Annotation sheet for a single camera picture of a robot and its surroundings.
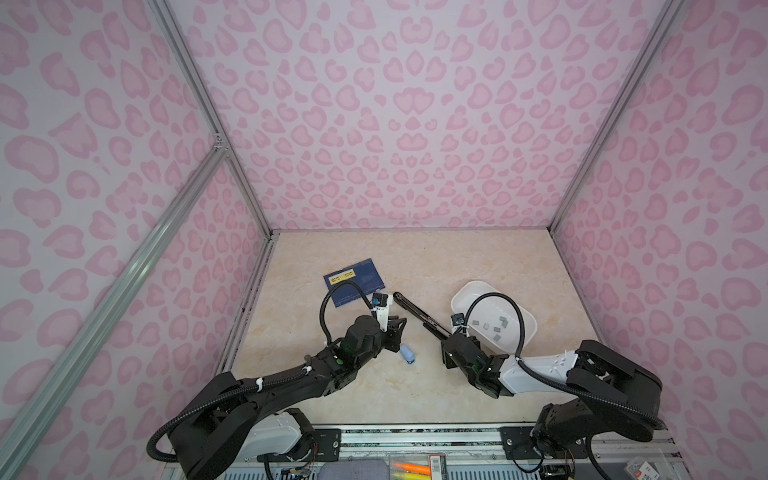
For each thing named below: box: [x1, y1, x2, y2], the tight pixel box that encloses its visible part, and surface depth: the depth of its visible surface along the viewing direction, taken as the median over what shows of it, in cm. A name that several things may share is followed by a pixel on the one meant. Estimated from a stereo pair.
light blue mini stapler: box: [400, 343, 415, 364], surface depth 89 cm
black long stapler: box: [393, 292, 452, 341], surface depth 97 cm
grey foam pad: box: [318, 460, 390, 480], surface depth 69 cm
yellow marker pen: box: [393, 472, 431, 480], surface depth 70 cm
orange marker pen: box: [394, 462, 431, 475], surface depth 71 cm
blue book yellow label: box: [323, 258, 385, 308], surface depth 108 cm
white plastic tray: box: [468, 296, 521, 355], surface depth 87 cm
